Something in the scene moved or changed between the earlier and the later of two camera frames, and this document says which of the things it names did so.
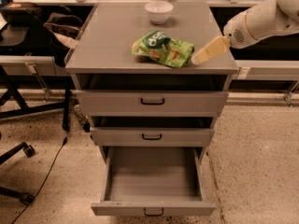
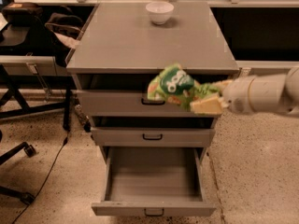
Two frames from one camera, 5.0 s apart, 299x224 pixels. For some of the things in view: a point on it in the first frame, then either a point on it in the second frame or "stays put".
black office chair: [21, 197] stays put
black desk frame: [11, 84] stays put
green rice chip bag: [169, 51] to [175, 85]
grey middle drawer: [152, 131] stays put
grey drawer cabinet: [151, 77] stays put
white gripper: [237, 31] to [237, 94]
